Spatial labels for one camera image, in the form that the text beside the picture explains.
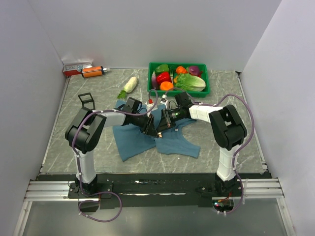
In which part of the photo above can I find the orange black cylinder tool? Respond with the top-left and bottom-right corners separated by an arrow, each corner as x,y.
81,66 -> 110,78

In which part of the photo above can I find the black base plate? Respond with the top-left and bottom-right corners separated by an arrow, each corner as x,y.
67,173 -> 244,211

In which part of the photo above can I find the aluminium frame rail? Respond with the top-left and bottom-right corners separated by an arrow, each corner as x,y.
13,178 -> 296,236

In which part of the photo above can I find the red bell pepper toy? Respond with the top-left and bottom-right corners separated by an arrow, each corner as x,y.
156,71 -> 172,85

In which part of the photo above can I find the orange tomato toy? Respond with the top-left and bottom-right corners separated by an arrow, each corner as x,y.
159,81 -> 174,91

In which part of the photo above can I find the black folding stand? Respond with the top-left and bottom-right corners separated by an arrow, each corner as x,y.
78,92 -> 95,110

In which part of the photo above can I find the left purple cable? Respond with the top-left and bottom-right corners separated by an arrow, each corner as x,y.
72,88 -> 159,223

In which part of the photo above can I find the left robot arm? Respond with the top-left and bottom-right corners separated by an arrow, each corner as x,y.
65,98 -> 158,198

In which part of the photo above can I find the blue tank top garment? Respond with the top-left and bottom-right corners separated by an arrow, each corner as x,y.
112,99 -> 201,162

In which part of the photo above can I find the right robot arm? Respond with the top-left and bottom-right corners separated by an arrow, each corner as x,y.
157,92 -> 247,196

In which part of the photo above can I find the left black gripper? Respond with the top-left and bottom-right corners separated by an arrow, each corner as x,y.
132,113 -> 159,138

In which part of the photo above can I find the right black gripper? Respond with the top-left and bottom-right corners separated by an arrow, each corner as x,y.
157,108 -> 183,133

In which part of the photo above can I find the purple onion toy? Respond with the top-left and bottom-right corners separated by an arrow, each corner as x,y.
187,65 -> 202,76

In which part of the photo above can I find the green plastic tray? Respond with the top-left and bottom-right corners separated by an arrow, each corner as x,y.
148,62 -> 210,98

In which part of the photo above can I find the green bell pepper toy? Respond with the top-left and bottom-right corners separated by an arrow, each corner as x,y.
155,64 -> 169,75

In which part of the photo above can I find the purple cable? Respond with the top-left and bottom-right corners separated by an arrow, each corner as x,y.
163,88 -> 254,216
72,88 -> 159,223

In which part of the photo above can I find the red white box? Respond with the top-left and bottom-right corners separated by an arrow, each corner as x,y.
63,62 -> 93,77

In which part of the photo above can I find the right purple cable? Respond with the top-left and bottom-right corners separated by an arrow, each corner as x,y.
163,88 -> 254,216

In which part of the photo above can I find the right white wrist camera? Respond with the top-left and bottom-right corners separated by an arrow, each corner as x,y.
160,94 -> 169,109

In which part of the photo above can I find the cabbage lettuce toy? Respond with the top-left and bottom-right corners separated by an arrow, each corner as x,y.
174,73 -> 206,92

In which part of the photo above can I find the orange carrot toy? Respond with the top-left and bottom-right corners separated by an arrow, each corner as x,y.
176,66 -> 188,74

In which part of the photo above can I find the white daikon radish toy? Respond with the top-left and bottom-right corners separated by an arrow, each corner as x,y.
117,76 -> 138,99

